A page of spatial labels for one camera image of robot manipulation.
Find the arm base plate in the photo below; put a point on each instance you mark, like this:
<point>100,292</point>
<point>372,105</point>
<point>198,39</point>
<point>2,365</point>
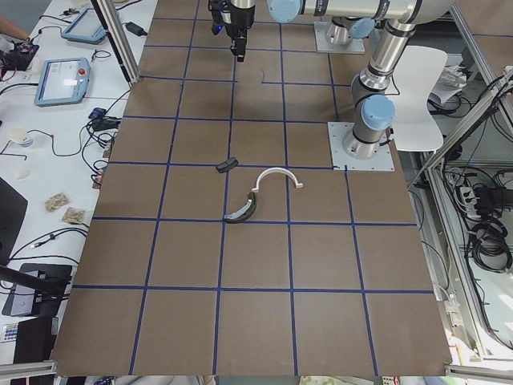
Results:
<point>331,38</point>
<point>349,154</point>

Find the paper cup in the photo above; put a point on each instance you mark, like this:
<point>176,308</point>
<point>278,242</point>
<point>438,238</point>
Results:
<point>20,136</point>

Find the dark green curved brake shoe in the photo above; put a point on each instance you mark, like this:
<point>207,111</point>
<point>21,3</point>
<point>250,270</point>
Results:
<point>244,213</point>

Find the white chair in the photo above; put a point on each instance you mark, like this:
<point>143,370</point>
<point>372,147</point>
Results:
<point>415,74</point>

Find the blue teach pendant far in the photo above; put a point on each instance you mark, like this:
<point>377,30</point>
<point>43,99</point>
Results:
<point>86,28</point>

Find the aluminium frame post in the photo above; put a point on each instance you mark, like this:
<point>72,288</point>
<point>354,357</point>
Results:
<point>111,23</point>

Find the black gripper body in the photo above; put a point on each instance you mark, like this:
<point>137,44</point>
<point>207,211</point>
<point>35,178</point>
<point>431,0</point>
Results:
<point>240,21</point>

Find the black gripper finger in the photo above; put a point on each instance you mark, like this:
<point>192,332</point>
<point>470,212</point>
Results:
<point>240,49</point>
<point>233,47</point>

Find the white curved plastic bracket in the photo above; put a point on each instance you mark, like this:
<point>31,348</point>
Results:
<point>274,173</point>

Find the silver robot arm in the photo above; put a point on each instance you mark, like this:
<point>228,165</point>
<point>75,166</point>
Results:
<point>287,11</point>
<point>374,111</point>

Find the small black brake pad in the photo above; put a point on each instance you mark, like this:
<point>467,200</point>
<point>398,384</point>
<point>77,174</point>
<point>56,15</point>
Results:
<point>227,165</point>

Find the black monitor stand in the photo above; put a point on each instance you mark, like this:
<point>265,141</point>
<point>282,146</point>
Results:
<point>38,289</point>

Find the blue teach pendant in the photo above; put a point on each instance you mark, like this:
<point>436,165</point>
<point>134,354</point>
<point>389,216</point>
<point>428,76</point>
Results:
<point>86,28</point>
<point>62,81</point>

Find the black power adapter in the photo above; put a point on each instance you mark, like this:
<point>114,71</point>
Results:
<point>135,29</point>

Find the blue teach pendant near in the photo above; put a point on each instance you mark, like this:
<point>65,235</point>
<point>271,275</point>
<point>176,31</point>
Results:
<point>62,81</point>

